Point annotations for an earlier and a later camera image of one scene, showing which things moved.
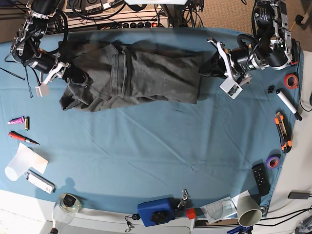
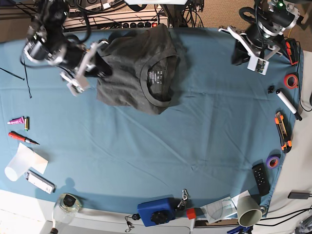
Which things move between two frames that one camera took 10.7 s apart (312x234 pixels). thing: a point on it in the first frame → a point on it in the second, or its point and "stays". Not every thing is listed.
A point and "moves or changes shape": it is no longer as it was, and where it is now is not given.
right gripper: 44,64 → 73,57
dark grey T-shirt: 104,72 moves or changes shape
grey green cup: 249,212 stays
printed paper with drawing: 223,208 stays
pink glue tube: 19,120 stays
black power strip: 141,25 stays
